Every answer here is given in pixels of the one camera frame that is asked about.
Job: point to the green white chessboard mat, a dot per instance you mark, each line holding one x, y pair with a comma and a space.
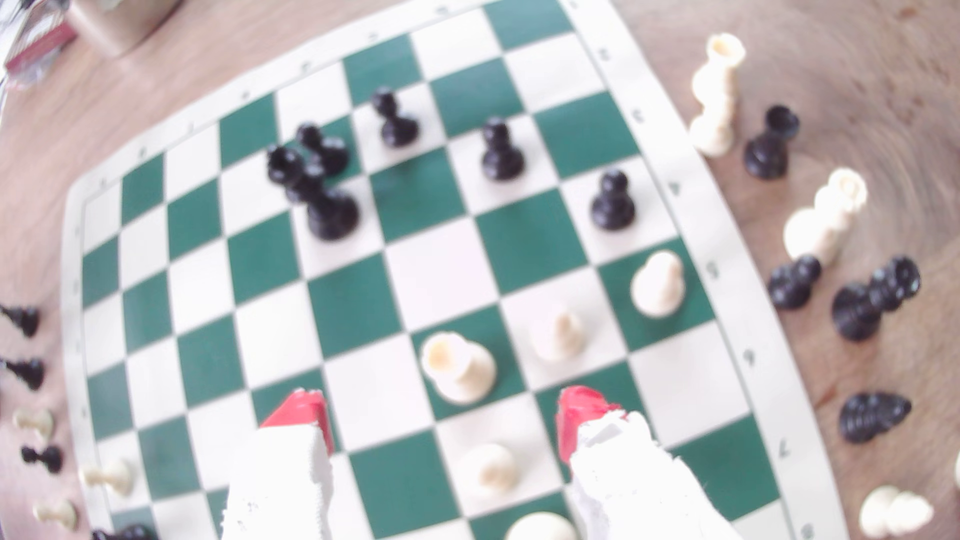
442, 270

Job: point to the red and white object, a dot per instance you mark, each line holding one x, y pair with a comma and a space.
37, 45

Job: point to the white chess rook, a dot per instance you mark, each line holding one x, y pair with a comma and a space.
721, 67
461, 371

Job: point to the black chess piece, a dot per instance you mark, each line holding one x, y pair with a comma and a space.
870, 418
855, 313
900, 276
766, 154
127, 534

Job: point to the tall white chess piece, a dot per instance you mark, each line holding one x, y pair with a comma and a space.
817, 225

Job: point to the cloth-wrapped red gripper finger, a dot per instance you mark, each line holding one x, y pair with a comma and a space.
277, 480
630, 487

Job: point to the black chess pawn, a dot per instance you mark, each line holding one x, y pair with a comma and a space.
28, 373
501, 161
328, 154
397, 129
24, 320
46, 458
613, 210
791, 285

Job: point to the white chess king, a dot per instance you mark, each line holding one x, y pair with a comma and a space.
540, 528

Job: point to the white chess pawn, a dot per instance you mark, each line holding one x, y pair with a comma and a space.
559, 336
35, 422
658, 289
489, 470
111, 477
711, 133
58, 514

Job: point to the black chess king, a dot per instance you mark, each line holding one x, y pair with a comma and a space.
330, 214

